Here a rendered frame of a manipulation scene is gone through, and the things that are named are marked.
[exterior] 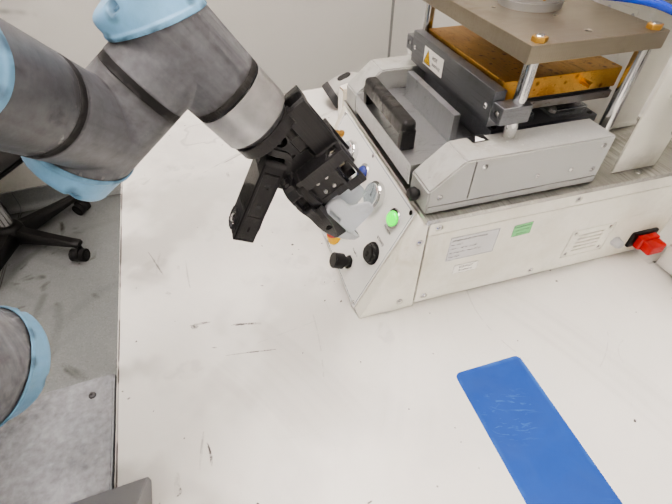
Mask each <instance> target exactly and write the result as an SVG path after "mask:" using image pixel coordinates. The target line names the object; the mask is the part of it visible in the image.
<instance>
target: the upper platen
mask: <svg viewBox="0 0 672 504"><path fill-rule="evenodd" d="M428 33H429V34H431V35H432V36H434V37H435V38H436V39H438V40H439V41H440V42H442V43H443V44H445V45H446V46H447V47H449V48H450V49H451V50H453V51H454V52H455V53H457V54H458V55H460V56H461V57H462V58H464V59H465V60H466V61H468V62H469V63H471V64H472V65H473V66H475V67H476V68H477V69H479V70H480V71H481V72H483V73H484V74H486V75H487V76H488V77H490V78H491V79H492V80H494V81H495V82H496V83H498V84H499V85H501V86H502V87H503V88H505V89H506V90H507V93H506V96H505V100H508V99H513V96H514V93H515V90H516V86H517V83H518V80H519V77H520V74H521V70H522V67H523V64H524V63H522V62H521V61H519V60H517V59H516V58H514V57H513V56H511V55H509V54H508V53H506V52H505V51H503V50H501V49H500V48H498V47H496V46H495V45H493V44H492V43H490V42H488V41H487V40H485V39H484V38H482V37H480V36H479V35H477V34H476V33H474V32H472V31H471V30H469V29H468V28H466V27H464V26H463V25H459V26H449V27H439V28H430V29H429V32H428ZM621 69H622V66H620V65H618V64H616V63H614V62H612V61H610V60H608V59H606V58H604V57H602V56H594V57H586V58H578V59H570V60H562V61H554V62H546V63H540V64H539V67H538V69H537V72H536V75H535V78H534V81H533V84H532V87H531V90H530V93H529V96H528V99H527V101H528V102H530V103H531V104H533V108H539V107H546V106H553V105H559V104H566V103H573V102H579V101H586V100H593V99H599V98H606V97H609V95H610V93H611V91H612V90H611V89H609V88H610V86H614V84H615V82H616V80H617V78H618V76H619V74H620V72H621ZM533 108H532V109H533Z"/></svg>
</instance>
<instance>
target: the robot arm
mask: <svg viewBox="0 0 672 504"><path fill-rule="evenodd" d="M92 19H93V23H94V25H95V26H96V27H97V28H98V29H99V30H100V31H101V32H102V33H103V36H104V38H105V39H106V40H107V41H108V42H107V44H106V45H105V46H104V47H103V49H102V50H101V51H100V52H99V53H98V55H96V57H95V58H94V59H93V60H92V61H91V62H90V63H89V65H88V66H87V67H86V68H83V67H81V66H80V65H78V64H76V63H75V62H73V61H71V60H70V59H68V58H66V57H65V56H63V55H62V54H60V53H58V52H57V51H55V50H53V49H52V48H50V47H48V46H46V45H45V44H43V43H41V42H40V41H38V40H36V39H35V38H33V37H31V36H30V35H28V34H26V33H25V32H23V31H21V30H20V29H18V28H16V27H15V26H13V25H11V24H10V23H8V22H6V21H5V20H3V19H1V18H0V151H3V152H7V153H11V154H15V155H20V156H21V158H22V160H23V162H24V163H25V165H26V166H27V167H28V168H29V169H30V170H31V171H32V172H33V173H34V174H35V175H36V176H37V177H38V178H39V179H41V180H42V181H43V182H45V183H46V184H48V185H49V186H51V187H52V188H54V189H55V190H57V191H59V192H61V193H63V194H69V195H71V196H72V197H74V198H75V199H77V200H81V201H87V202H95V201H99V200H102V199H104V198H105V197H106V196H107V195H108V194H109V193H110V192H111V191H112V190H113V189H114V188H115V187H116V186H118V185H119V184H120V183H121V182H123V181H125V180H127V179H128V178H129V177H130V176H131V174H132V173H133V171H134V168H135V167H136V166H137V165H138V164H139V163H140V161H141V160H142V159H143V158H144V157H145V156H146V155H147V154H148V153H149V152H150V151H151V149H152V148H153V147H154V146H155V145H156V144H157V143H158V142H159V141H160V140H161V139H162V138H163V136H164V135H165V134H166V133H167V132H168V131H169V130H170V129H171V128H172V127H173V126H174V124H175V123H176V122H177V121H178V120H179V119H180V118H181V116H182V115H183V114H184V113H185V112H186V111H187V110H189V111H190V112H191V113H192V114H194V115H195V116H196V117H197V118H198V119H199V120H201V121H202V122H203V123H204V124H205V125H206V126H207V127H208V128H209V129H211V130H212V131H213V132H214V133H215V134H216V135H217V136H218V137H220V138H221V139H222V140H223V141H224V142H225V143H226V144H228V145H229V146H230V147H231V148H233V149H236V150H237V151H238V152H240V153H241V154H242V155H243V156H244V157H245V158H247V159H253V160H252V163H251V165H250V168H249V170H248V173H247V175H246V178H245V180H244V183H243V185H242V188H241V191H240V193H239V196H238V198H237V201H236V203H235V205H234V206H233V208H232V210H231V213H230V216H229V227H230V229H231V231H232V237H233V240H239V241H244V242H250V243H253V242H254V240H255V237H256V235H257V234H258V232H259V230H260V228H261V224H262V222H263V220H264V217H265V215H266V213H267V211H268V209H269V206H270V204H271V202H272V200H273V197H274V195H275V193H276V191H277V189H278V188H280V189H283V192H284V194H285V196H286V197H287V199H288V200H289V201H290V202H291V203H292V204H293V205H294V206H295V207H296V208H297V210H299V211H300V212H301V213H302V214H304V215H306V216H307V217H308V218H309V219H311V220H312V221H313V222H314V223H315V224H316V225H317V226H318V227H319V228H320V229H321V230H322V231H324V232H325V233H327V234H329V235H331V236H333V237H335V238H337V237H338V238H342V239H349V240H354V239H357V238H358V237H360V236H359V234H358V232H357V230H356V228H357V227H358V226H359V225H360V224H361V223H362V222H363V221H364V220H365V219H366V218H367V217H368V216H369V215H370V214H371V213H372V211H373V205H372V204H371V203H370V202H362V203H358V202H359V201H360V200H361V198H362V197H363V196H364V192H365V191H364V188H363V187H362V186H361V185H360V184H362V183H363V182H364V181H366V180H367V178H366V177H365V175H364V174H363V173H362V172H361V171H360V170H359V168H358V167H357V166H356V165H355V164H354V161H355V159H354V158H353V156H352V155H351V153H350V152H349V151H348V149H349V146H348V145H347V144H346V142H345V141H344V140H343V139H342V137H341V136H340V135H339V134H338V133H337V131H336V130H335V129H334V128H333V126H332V125H331V124H330V123H329V122H328V120H327V119H326V118H324V119H322V118H321V117H320V116H319V114H318V113H317V112H316V111H315V110H314V108H313V107H312V106H311V105H310V104H309V102H308V101H307V99H306V97H305V95H304V94H303V92H302V91H301V90H300V89H299V87H298V86H297V85H295V86H294V87H293V88H292V89H291V90H290V91H288V92H287V93H286V94H285V95H284V94H283V92H282V91H281V89H280V88H279V87H278V86H277V85H276V84H275V83H274V82H273V80H272V79H271V78H270V77H269V76H268V75H267V74H266V72H265V71H264V70H263V69H262V68H261V67H260V66H259V65H258V63H257V62H256V61H255V60H254V59H253V58H252V56H251V55H250V54H249V53H248V52H247V51H246V50H245V48H244V47H243V46H242V45H241V44H240V43H239V41H238V40H237V39H236V38H235V37H234V36H233V34H232V33H231V32H230V31H229V30H228V29H227V27H226V26H225V25H224V24H223V23H222V22H221V20H220V19H219V18H218V17H217V16H216V15H215V13H214V12H213V11H212V10H211V9H210V8H209V6H208V5H207V1H206V0H101V1H100V3H99V4H98V5H97V7H96V9H95V10H94V12H93V16H92ZM354 169H355V170H356V171H355V170H354ZM356 172H357V173H358V175H356V176H355V177H354V178H352V177H351V176H352V175H353V174H355V173H356ZM357 203H358V204H357ZM50 364H51V352H50V345H49V341H48V338H47V336H46V333H45V331H44V329H43V328H42V326H41V325H40V323H39V322H38V321H37V320H36V319H35V318H34V317H33V316H32V315H30V314H29V313H27V312H21V311H20V310H19V309H18V308H13V307H9V306H0V427H2V426H3V425H4V424H5V423H6V422H7V421H9V420H11V419H12V418H14V417H16V416H17V415H19V414H21V413H22V412H23V411H25V410H26V409H27V408H28V407H29V406H30V405H31V404H32V403H33V402H34V401H35V400H36V399H37V397H38V396H39V395H40V393H41V391H42V390H43V388H44V386H45V380H46V377H47V375H48V374H49V371H50Z"/></svg>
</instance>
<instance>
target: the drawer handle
mask: <svg viewBox="0 0 672 504"><path fill-rule="evenodd" d="M364 103H365V104H366V105H368V104H375V105H376V106H377V108H378V109H379V110H380V111H381V113H382V114H383V115H384V116H385V118H386V119H387V120H388V121H389V123H390V124H391V125H392V126H393V128H394V129H395V130H396V131H397V133H398V134H399V136H398V144H397V146H398V148H399V149H400V150H406V149H412V148H414V142H415V135H416V129H415V128H416V121H415V120H414V119H413V117H412V116H411V115H410V114H409V113H408V112H407V111H406V110H405V109H404V107H403V106H402V105H401V104H400V103H399V102H398V101H397V100H396V98H395V97H394V96H393V95H392V94H391V93H390V92H389V91H388V89H387V88H386V87H385V86H384V85H383V84H382V83H381V82H380V81H379V79H378V78H377V77H374V76H373V77H368V78H366V80H365V85H364Z"/></svg>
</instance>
